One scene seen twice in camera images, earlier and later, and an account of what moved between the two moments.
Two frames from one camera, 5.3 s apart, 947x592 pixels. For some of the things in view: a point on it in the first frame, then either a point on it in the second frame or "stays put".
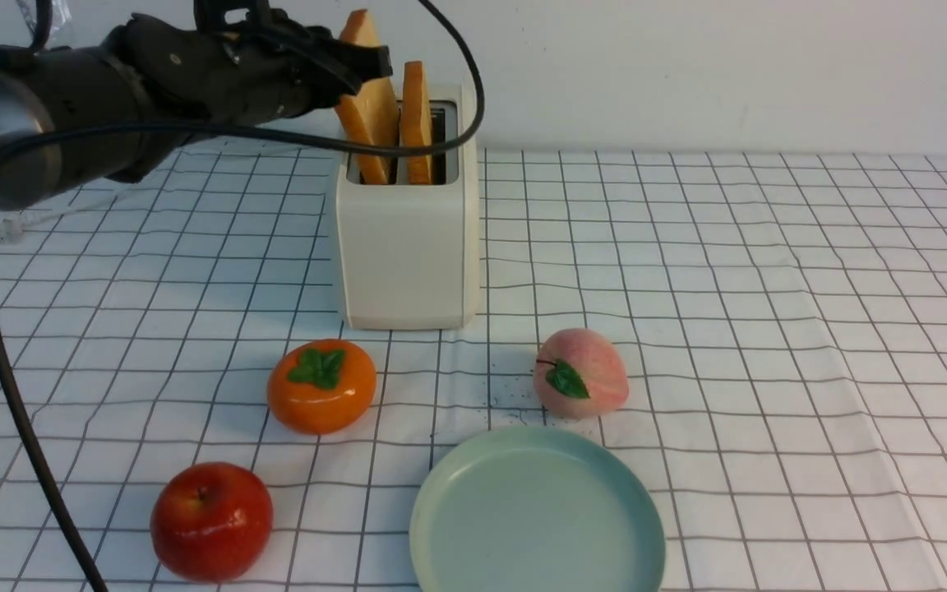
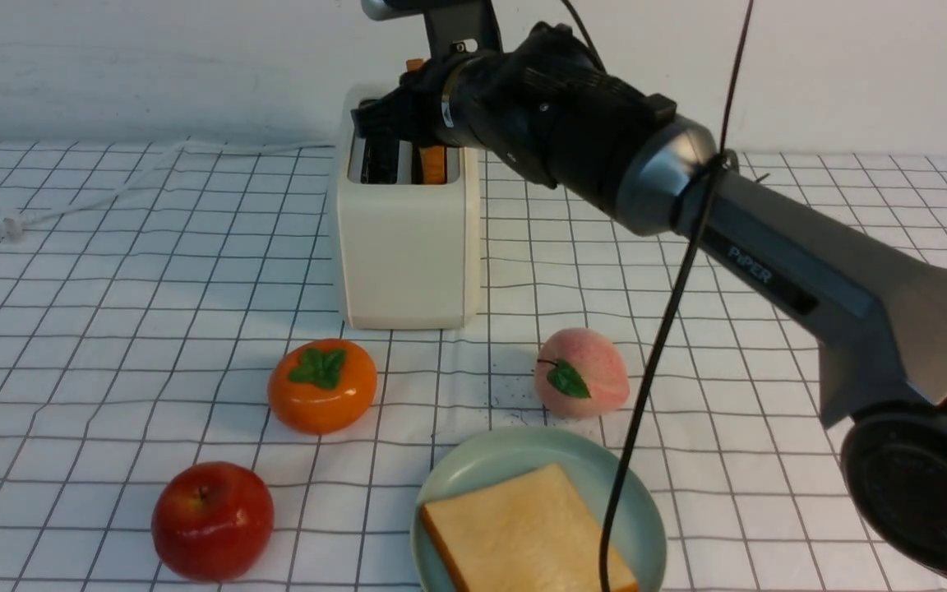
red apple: (211, 522) stays put
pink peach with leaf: (579, 373) stays put
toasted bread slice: (372, 115) to (533, 532)
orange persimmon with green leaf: (321, 386) stays put
